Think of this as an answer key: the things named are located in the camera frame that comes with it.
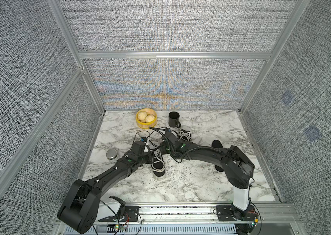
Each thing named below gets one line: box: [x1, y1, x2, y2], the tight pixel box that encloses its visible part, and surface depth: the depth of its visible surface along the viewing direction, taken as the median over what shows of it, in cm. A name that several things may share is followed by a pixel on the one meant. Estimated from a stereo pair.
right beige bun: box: [144, 114, 156, 123], surface depth 109 cm
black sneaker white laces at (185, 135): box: [178, 128, 192, 142], surface depth 97 cm
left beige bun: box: [137, 111, 148, 122], surface depth 112 cm
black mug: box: [168, 111, 182, 129], surface depth 108 cm
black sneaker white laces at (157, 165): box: [150, 149, 166, 181], surface depth 84 cm
